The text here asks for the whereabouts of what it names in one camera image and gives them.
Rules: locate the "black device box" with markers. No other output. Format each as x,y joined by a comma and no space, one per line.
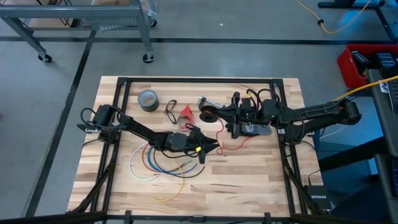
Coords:
385,60
360,60

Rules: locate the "black aluminium table frame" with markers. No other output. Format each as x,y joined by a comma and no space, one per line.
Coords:
199,80

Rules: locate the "grey duct tape roll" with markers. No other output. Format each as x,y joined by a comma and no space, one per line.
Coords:
148,101

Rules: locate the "black floor stand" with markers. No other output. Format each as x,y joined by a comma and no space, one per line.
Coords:
342,4

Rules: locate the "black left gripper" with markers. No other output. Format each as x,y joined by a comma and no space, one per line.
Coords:
194,143

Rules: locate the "grey metal wheeled cart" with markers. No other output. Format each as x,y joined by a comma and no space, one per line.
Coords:
77,12

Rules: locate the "tape roll with red dispenser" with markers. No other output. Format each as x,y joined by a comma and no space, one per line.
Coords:
186,113

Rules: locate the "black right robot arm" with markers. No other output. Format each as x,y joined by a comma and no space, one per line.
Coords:
320,113

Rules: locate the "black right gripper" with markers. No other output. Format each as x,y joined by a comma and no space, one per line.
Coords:
247,113

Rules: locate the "black plastic spool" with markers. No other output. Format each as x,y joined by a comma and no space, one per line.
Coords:
202,117

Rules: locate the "black C-clamp with silver screw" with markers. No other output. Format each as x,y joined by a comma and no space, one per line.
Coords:
211,103

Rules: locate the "black safety glasses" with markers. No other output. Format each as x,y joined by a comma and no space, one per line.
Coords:
166,112

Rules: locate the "black network switch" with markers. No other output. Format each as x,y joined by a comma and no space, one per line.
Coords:
317,199

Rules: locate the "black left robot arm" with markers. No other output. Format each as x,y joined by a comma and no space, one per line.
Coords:
146,132

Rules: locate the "red plastic bin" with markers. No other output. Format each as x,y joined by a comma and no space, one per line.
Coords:
345,68

